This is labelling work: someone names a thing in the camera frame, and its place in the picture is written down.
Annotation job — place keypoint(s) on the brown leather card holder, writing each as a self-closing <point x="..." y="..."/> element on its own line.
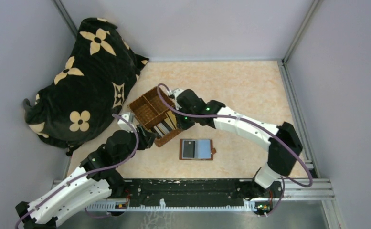
<point x="204" y="150"/>

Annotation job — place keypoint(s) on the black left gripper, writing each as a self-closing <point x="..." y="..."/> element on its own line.
<point x="146" y="138"/>

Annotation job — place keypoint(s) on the brown woven divided basket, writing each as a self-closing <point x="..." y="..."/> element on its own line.
<point x="150" y="110"/>

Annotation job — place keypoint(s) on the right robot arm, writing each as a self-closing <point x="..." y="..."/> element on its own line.
<point x="280" y="141"/>

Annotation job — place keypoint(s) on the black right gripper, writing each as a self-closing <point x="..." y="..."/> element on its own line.
<point x="180" y="124"/>

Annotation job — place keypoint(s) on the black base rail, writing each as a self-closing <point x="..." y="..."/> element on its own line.
<point x="190" y="195"/>

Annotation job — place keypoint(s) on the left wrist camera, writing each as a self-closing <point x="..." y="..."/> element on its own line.
<point x="125" y="122"/>

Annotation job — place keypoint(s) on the gold card in holder sleeve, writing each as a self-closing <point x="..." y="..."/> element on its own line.
<point x="172" y="119"/>

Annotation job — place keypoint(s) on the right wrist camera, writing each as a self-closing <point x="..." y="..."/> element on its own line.
<point x="173" y="94"/>

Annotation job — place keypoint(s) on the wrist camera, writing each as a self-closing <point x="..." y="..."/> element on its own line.
<point x="173" y="94"/>
<point x="125" y="122"/>

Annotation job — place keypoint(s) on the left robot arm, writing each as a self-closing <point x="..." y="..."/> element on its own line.
<point x="94" y="179"/>

